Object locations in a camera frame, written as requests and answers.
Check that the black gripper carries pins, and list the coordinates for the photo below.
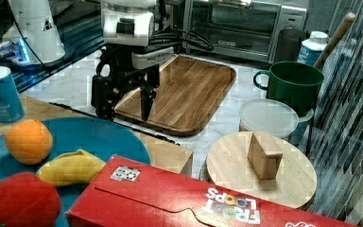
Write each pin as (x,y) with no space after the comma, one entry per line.
(123,68)

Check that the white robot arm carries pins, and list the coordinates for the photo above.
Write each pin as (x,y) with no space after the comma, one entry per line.
(128,22)

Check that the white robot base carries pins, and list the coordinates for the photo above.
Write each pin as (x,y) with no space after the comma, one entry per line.
(33,39)

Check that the teal plate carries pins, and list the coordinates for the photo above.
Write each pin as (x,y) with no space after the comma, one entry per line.
(101,138)

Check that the wooden cutting board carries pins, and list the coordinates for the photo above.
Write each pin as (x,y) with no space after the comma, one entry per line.
(190,92)

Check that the yellow banana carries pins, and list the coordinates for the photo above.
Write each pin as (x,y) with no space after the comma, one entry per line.
(71,168)

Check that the red Froot Loops cereal box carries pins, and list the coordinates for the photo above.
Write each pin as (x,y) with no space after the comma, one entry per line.
(130,194)

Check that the orange fruit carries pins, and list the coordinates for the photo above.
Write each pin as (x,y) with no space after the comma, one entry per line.
(29,141)

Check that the blue white can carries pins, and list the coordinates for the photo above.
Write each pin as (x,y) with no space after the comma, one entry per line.
(11,109)

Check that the silver toaster oven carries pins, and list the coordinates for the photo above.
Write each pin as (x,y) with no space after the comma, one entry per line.
(245,29)

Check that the red apple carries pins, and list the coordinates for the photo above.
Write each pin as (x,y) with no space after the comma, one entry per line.
(27,201)

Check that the green mug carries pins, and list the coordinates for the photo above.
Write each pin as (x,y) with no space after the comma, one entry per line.
(295,84)

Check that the white lidded dark bottle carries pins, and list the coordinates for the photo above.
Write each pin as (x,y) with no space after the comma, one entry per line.
(312,47)

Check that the wooden rolling pin handle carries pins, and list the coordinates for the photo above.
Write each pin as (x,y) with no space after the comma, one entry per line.
(341,30)

